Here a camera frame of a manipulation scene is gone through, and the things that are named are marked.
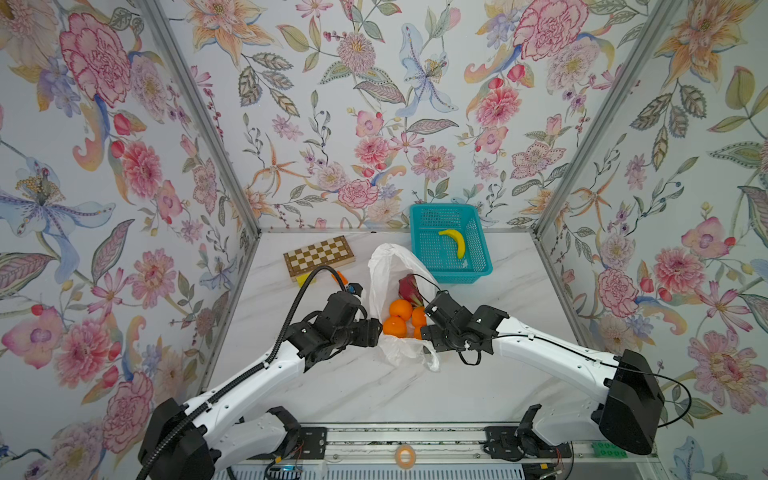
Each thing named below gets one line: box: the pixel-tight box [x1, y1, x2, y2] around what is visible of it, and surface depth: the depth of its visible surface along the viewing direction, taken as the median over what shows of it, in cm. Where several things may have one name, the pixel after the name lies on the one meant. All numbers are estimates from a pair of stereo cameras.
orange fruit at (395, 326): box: [383, 316, 407, 338], surface depth 92 cm
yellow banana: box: [438, 229, 466, 259], surface depth 118 cm
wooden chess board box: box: [283, 235, 356, 282], surface depth 112 cm
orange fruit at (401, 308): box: [389, 299, 413, 321], surface depth 95 cm
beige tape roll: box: [395, 444, 416, 470], surface depth 74 cm
